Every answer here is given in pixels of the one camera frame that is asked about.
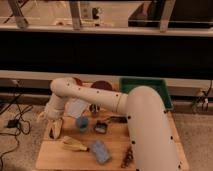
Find black power adapter cable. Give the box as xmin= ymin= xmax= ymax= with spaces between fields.
xmin=0 ymin=79 xmax=34 ymax=171

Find green plastic tray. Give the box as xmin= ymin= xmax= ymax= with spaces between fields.
xmin=119 ymin=77 xmax=173 ymax=110

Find blue plastic cup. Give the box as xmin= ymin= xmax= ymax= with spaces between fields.
xmin=76 ymin=116 xmax=89 ymax=133

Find red bowl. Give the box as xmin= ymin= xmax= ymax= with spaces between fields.
xmin=74 ymin=77 xmax=83 ymax=86

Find purple bowl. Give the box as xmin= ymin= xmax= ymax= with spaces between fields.
xmin=91 ymin=80 xmax=113 ymax=91

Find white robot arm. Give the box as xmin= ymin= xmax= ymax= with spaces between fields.
xmin=45 ymin=77 xmax=180 ymax=171

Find black handled tool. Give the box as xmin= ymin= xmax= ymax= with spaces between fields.
xmin=104 ymin=116 xmax=127 ymax=123

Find wooden board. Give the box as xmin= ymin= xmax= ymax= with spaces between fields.
xmin=36 ymin=98 xmax=189 ymax=171

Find blue sponge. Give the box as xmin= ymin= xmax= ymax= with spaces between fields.
xmin=90 ymin=140 xmax=111 ymax=165

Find purple grape bunch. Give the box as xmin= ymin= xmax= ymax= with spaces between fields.
xmin=121 ymin=147 xmax=133 ymax=168

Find small metal cup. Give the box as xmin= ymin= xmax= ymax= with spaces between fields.
xmin=89 ymin=104 xmax=100 ymax=116

